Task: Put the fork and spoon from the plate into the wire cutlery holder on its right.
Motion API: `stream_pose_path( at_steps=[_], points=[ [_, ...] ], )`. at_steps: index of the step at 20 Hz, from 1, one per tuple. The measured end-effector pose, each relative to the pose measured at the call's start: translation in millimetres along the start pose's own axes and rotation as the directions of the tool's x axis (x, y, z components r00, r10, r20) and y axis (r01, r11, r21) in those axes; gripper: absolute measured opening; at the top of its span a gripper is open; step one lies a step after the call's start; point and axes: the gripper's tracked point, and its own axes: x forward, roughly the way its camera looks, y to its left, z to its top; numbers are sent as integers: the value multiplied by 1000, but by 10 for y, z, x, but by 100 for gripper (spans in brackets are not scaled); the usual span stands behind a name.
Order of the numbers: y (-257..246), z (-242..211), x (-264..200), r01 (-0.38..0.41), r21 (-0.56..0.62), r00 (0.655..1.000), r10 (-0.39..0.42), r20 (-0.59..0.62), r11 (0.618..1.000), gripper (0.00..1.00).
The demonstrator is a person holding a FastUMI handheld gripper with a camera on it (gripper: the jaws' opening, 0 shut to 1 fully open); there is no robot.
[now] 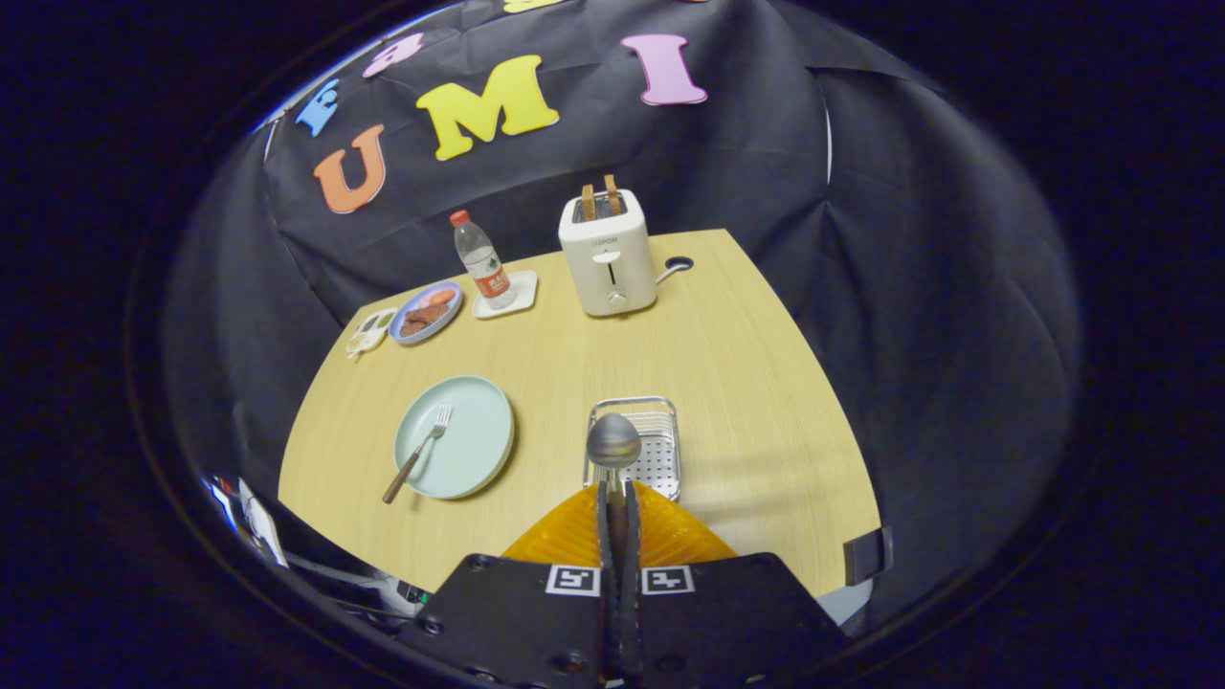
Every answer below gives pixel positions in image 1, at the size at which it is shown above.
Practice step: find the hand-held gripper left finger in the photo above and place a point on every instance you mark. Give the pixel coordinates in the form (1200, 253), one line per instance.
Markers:
(604, 536)

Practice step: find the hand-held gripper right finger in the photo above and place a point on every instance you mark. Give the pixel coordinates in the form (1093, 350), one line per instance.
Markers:
(633, 574)

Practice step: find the metal cutlery rack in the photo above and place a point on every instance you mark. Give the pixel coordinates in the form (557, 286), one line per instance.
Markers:
(656, 459)

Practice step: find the light green plate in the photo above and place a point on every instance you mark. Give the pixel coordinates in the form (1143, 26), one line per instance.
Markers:
(469, 450)

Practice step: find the black table clamp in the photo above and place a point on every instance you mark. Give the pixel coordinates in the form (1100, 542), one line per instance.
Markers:
(866, 557)

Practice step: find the white toaster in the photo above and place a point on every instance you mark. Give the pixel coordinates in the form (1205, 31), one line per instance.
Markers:
(589, 277)

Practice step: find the white square coaster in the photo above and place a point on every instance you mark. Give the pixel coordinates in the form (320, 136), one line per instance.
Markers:
(524, 287)

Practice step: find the blue plate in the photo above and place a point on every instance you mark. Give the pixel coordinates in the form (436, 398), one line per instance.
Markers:
(433, 335)

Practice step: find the brown meat patty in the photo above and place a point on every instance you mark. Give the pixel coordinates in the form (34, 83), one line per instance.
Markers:
(424, 321)

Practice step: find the orange sausage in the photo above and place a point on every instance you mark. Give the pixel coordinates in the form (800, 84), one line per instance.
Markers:
(442, 297)

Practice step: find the clear plastic water bottle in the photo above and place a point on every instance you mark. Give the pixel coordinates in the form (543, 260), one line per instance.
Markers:
(481, 263)

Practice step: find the white divided sauce dish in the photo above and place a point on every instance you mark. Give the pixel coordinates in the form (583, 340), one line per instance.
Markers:
(373, 330)

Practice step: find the toast slice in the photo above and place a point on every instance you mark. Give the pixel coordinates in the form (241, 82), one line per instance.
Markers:
(589, 203)
(612, 196)

